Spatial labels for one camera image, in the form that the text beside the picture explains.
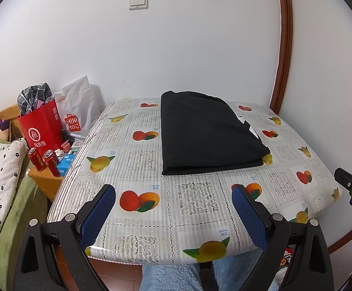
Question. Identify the red paper bag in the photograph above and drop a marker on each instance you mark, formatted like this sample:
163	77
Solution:
41	127

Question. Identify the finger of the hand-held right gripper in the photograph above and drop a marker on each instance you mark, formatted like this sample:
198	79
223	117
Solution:
347	180

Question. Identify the black white blue jacket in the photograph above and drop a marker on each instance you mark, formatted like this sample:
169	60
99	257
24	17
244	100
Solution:
206	133

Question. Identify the fruit print tablecloth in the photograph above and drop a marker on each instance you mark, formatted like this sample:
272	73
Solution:
179	215

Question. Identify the red soda can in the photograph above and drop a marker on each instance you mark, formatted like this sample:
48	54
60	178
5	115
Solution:
37	160
52	163

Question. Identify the small blue box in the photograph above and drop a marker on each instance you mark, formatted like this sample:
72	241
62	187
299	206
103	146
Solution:
66	165

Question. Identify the grey plaid cloth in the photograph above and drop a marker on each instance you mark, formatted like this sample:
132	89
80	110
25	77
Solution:
35	95

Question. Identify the white shopping bag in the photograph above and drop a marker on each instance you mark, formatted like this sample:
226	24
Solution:
79	106

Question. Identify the white wall light switch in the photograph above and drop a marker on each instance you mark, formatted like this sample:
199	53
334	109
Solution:
138	2

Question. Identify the patterned pillow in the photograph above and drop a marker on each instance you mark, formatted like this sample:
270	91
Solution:
1	128

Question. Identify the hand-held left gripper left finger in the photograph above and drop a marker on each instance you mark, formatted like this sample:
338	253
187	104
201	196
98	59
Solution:
98	215

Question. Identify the green blanket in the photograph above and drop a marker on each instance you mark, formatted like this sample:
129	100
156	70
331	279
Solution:
18	218

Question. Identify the person's blue fuzzy pants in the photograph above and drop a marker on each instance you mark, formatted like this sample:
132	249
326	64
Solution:
242	274

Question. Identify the brown wooden door frame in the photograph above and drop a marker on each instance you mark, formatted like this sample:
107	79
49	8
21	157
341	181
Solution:
285	42

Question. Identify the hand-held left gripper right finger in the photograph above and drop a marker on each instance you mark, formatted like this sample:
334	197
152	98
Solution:
250	215

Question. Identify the wooden nightstand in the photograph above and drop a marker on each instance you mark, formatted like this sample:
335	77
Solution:
47	186

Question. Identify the wooden headboard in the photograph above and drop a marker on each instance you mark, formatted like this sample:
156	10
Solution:
4	112

